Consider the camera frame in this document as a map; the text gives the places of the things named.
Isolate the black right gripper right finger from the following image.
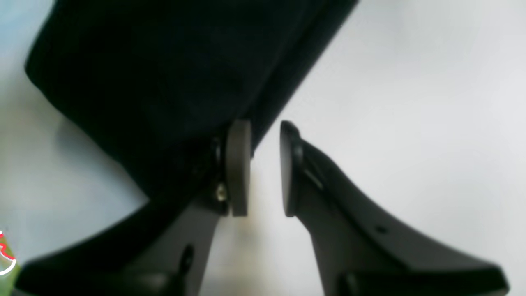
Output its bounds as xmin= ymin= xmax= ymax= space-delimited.
xmin=280 ymin=120 xmax=508 ymax=296

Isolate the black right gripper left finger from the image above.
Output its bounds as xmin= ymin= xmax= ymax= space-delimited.
xmin=15 ymin=120 xmax=252 ymax=296

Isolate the plain black T-shirt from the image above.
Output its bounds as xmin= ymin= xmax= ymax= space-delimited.
xmin=25 ymin=0 xmax=357 ymax=199

